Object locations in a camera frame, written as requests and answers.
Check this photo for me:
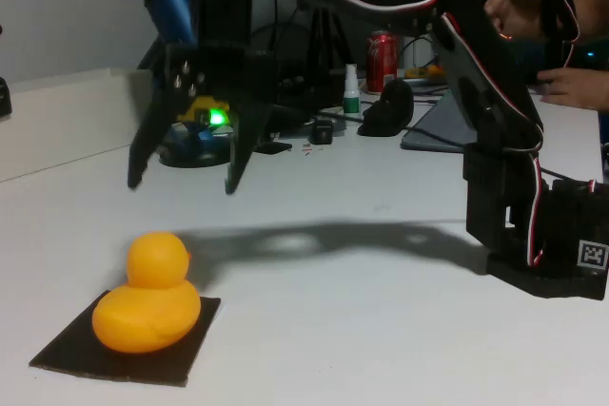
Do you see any yellow rubber duck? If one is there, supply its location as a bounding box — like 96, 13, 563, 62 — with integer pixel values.
91, 231, 203, 355

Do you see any person's right forearm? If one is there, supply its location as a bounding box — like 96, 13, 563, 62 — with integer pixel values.
575, 0, 609, 41

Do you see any black cardboard square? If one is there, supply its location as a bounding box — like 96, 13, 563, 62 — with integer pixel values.
28, 289, 224, 388

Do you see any person's right hand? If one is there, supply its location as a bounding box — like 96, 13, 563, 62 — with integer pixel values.
483, 0, 549, 39

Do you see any person's left hand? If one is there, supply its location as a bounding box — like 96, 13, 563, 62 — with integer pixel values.
537, 67, 609, 110

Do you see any flat black plate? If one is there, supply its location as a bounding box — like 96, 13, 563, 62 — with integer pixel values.
256, 139, 294, 155

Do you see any black audio equipment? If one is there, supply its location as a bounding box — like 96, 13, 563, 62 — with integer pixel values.
273, 63, 318, 112

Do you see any small black cube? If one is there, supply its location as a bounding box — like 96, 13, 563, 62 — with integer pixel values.
308, 119, 335, 145

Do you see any white raised shelf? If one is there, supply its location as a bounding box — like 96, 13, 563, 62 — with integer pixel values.
0, 67, 161, 184

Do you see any blue desk microphone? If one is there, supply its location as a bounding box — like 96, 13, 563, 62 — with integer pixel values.
135, 0, 243, 169

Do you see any black tripod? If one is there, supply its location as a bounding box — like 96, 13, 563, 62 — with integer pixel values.
304, 9, 356, 93

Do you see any white green spray bottle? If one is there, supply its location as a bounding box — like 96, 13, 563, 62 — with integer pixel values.
343, 63, 362, 117

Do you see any red cola can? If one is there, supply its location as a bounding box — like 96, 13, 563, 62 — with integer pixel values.
365, 29, 399, 93

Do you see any black rounded desk object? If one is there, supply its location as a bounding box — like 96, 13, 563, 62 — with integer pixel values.
357, 78, 415, 137

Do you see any grey tablet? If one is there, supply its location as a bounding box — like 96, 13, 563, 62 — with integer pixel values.
400, 89, 470, 154

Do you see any yellow orange hand tool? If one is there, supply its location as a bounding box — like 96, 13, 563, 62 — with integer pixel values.
403, 65, 448, 79

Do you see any black white marker tag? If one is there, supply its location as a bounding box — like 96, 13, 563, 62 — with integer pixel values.
578, 240, 609, 270

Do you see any yellow gripper camera green light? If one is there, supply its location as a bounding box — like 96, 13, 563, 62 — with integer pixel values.
178, 95, 235, 135

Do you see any red white servo wire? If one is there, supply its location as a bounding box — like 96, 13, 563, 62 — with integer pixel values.
280, 0, 548, 268

